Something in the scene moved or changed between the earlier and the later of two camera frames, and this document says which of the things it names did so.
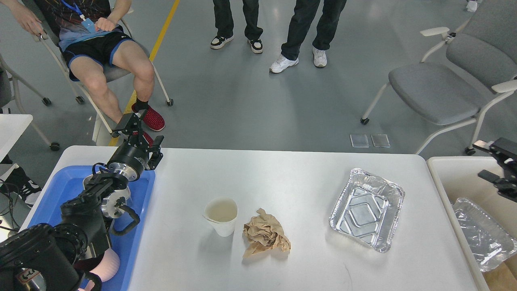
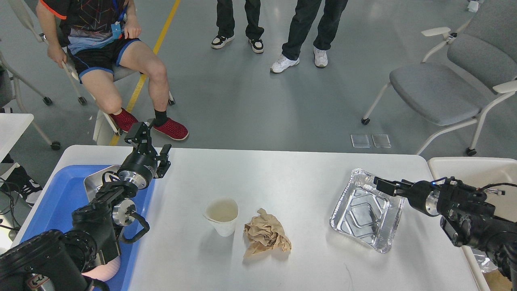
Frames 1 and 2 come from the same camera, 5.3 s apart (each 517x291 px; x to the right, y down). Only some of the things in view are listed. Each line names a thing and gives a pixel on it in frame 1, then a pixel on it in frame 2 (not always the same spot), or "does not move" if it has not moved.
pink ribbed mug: x=107 y=268 does not move
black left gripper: x=134 y=156 to x=142 y=163
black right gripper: x=507 y=186 to x=423 y=195
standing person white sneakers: x=305 y=13 does not move
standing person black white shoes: x=223 y=16 does not move
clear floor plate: x=359 y=140 does not move
